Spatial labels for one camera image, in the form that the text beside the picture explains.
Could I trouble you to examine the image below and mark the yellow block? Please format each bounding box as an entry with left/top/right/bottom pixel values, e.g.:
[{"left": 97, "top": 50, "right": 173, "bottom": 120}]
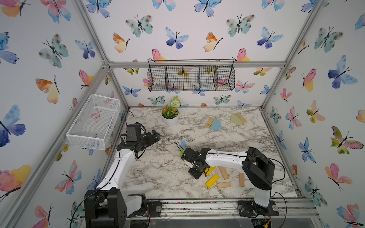
[
  {"left": 203, "top": 167, "right": 215, "bottom": 177},
  {"left": 205, "top": 174, "right": 220, "bottom": 189}
]

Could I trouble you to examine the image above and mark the green block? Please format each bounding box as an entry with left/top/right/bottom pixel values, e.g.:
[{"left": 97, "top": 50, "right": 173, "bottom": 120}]
[{"left": 180, "top": 148, "right": 185, "bottom": 157}]

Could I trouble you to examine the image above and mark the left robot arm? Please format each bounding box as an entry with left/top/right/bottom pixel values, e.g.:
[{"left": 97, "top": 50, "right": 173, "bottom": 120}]
[{"left": 83, "top": 130, "right": 161, "bottom": 228}]

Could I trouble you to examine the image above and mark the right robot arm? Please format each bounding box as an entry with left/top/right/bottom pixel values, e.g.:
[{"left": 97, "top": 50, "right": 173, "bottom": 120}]
[{"left": 181, "top": 147, "right": 279, "bottom": 219}]

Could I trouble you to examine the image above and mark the potted plant white pot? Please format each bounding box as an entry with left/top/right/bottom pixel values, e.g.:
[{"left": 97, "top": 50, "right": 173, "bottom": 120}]
[{"left": 161, "top": 95, "right": 181, "bottom": 127}]

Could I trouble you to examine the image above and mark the wooden block centre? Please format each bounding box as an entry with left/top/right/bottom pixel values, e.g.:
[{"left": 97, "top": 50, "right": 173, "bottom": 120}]
[{"left": 219, "top": 166, "right": 230, "bottom": 180}]

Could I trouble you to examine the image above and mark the wooden block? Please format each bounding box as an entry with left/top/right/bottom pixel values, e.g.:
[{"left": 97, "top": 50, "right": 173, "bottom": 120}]
[
  {"left": 239, "top": 173, "right": 245, "bottom": 187},
  {"left": 219, "top": 166, "right": 230, "bottom": 180},
  {"left": 217, "top": 182, "right": 231, "bottom": 189}
]

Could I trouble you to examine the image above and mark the wooden block bottom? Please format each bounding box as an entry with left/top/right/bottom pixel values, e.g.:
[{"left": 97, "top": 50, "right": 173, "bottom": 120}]
[{"left": 217, "top": 182, "right": 231, "bottom": 189}]

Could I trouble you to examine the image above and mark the blue hand brush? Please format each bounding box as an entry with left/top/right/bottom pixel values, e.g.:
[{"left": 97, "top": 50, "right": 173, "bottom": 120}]
[{"left": 205, "top": 117, "right": 221, "bottom": 131}]

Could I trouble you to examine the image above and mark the wooden block right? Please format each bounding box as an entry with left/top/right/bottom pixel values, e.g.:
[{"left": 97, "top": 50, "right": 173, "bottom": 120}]
[{"left": 239, "top": 173, "right": 245, "bottom": 187}]

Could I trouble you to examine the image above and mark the white mesh wall basket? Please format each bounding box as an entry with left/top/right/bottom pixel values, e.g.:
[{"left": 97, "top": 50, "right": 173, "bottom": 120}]
[{"left": 66, "top": 94, "right": 120, "bottom": 150}]

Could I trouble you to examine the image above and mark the black wire wall basket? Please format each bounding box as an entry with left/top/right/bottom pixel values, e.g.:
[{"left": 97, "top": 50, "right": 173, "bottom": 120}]
[{"left": 144, "top": 59, "right": 235, "bottom": 92}]

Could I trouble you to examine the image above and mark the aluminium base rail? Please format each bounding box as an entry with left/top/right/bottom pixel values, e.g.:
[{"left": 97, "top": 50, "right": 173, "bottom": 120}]
[{"left": 79, "top": 199, "right": 320, "bottom": 220}]

